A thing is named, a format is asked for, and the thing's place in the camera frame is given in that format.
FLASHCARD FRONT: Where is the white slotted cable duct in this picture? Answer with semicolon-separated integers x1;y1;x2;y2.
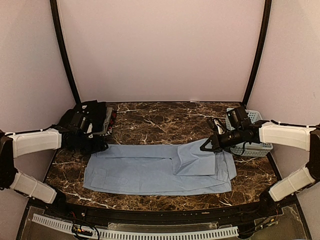
32;214;239;240

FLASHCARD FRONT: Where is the black frame post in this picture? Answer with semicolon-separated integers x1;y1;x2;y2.
241;0;272;108
49;0;81;104

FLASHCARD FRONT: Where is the light blue plastic basket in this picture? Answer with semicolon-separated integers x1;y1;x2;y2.
230;109;273;157

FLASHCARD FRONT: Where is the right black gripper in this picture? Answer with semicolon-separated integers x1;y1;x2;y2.
200;126;243;153

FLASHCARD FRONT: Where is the folded black red printed shirt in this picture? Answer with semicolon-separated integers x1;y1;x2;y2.
105;110;117;136

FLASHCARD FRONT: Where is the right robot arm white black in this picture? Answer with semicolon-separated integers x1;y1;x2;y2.
200;106;320;217

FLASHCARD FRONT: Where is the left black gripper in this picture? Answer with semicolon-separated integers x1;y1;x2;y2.
75;133;109;156

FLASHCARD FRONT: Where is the black front rail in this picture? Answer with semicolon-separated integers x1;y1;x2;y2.
23;191;294;226

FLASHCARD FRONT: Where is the folded grey shirt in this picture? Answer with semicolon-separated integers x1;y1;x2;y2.
100;107;113;135

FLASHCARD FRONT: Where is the small circuit board with wires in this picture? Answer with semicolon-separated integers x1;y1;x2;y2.
71;223;101;240

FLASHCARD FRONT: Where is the right black frame post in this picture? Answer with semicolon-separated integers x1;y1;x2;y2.
241;0;272;108

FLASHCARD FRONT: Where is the light blue long sleeve shirt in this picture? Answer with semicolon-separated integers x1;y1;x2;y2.
83;139;237;196

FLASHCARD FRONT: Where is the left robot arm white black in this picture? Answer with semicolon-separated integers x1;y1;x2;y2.
0;111;108;218

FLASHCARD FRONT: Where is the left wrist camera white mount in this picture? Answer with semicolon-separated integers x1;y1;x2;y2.
84;123;93;139

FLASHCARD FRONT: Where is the left black frame post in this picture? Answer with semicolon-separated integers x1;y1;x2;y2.
49;0;81;104

